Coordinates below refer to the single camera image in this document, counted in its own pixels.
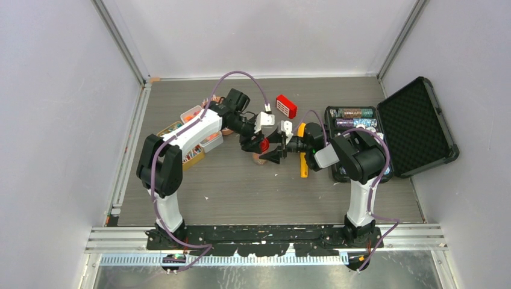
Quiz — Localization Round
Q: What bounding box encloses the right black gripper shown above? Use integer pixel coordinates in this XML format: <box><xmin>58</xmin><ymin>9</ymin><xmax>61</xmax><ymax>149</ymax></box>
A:
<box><xmin>260</xmin><ymin>127</ymin><xmax>312</xmax><ymax>163</ymax></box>

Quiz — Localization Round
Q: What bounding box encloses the red jar lid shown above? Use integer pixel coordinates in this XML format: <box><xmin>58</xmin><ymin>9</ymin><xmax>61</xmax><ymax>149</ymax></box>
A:
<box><xmin>260</xmin><ymin>138</ymin><xmax>270</xmax><ymax>154</ymax></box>

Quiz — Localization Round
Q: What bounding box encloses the yellow plastic scoop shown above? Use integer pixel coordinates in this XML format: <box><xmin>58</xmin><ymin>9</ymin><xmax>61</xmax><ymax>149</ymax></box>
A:
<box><xmin>297</xmin><ymin>122</ymin><xmax>309</xmax><ymax>178</ymax></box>

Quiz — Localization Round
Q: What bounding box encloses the white tray of gummy candies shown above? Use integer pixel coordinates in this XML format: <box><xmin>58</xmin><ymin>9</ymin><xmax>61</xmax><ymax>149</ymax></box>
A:
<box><xmin>180</xmin><ymin>105</ymin><xmax>223</xmax><ymax>154</ymax></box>

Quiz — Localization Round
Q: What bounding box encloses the clear plastic jar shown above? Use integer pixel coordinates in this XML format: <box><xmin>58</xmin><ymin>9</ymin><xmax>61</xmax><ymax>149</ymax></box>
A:
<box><xmin>252</xmin><ymin>153</ymin><xmax>267</xmax><ymax>165</ymax></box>

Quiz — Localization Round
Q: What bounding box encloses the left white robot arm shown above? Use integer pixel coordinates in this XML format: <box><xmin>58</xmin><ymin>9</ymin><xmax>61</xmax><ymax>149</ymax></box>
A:
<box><xmin>136</xmin><ymin>89</ymin><xmax>265</xmax><ymax>249</ymax></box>

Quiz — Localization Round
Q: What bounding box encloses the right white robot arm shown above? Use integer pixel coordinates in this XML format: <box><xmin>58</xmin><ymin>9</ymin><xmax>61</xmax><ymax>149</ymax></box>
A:
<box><xmin>259</xmin><ymin>123</ymin><xmax>390</xmax><ymax>247</ymax></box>

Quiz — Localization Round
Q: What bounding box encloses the yellow tray of wrapped candies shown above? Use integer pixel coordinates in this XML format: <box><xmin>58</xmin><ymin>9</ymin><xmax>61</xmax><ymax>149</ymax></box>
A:
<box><xmin>157</xmin><ymin>121</ymin><xmax>205</xmax><ymax>171</ymax></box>

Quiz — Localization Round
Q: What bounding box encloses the red toy brick block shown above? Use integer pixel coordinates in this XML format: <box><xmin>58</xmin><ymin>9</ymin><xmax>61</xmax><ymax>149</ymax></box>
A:
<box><xmin>275</xmin><ymin>95</ymin><xmax>298</xmax><ymax>119</ymax></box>

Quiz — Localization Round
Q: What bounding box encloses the pink tray of lollipops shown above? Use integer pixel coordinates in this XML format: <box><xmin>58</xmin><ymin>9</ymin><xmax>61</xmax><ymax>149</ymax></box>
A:
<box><xmin>201</xmin><ymin>95</ymin><xmax>236</xmax><ymax>137</ymax></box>

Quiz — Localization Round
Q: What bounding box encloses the black poker chip case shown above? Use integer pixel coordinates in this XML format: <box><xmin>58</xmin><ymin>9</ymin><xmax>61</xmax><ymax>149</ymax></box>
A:
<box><xmin>324</xmin><ymin>76</ymin><xmax>460</xmax><ymax>182</ymax></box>

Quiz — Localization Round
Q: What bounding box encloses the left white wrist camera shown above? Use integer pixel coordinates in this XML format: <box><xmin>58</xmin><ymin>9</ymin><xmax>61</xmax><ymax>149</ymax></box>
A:
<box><xmin>254</xmin><ymin>104</ymin><xmax>275</xmax><ymax>133</ymax></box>

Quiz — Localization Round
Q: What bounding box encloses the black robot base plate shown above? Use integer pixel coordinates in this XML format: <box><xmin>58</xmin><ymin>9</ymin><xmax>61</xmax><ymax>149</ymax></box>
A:
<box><xmin>145</xmin><ymin>225</ymin><xmax>382</xmax><ymax>257</ymax></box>

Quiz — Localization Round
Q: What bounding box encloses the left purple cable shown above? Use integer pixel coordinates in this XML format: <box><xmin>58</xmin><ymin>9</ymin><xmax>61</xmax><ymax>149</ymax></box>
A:
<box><xmin>149</xmin><ymin>70</ymin><xmax>272</xmax><ymax>273</ymax></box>

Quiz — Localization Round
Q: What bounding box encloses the purple cable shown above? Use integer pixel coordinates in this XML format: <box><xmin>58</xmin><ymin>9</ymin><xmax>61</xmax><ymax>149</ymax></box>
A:
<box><xmin>149</xmin><ymin>70</ymin><xmax>272</xmax><ymax>273</ymax></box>
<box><xmin>293</xmin><ymin>110</ymin><xmax>400</xmax><ymax>273</ymax></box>

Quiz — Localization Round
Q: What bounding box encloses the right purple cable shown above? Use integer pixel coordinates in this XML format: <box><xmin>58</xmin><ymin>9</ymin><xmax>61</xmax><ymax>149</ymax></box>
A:
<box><xmin>293</xmin><ymin>110</ymin><xmax>400</xmax><ymax>273</ymax></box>

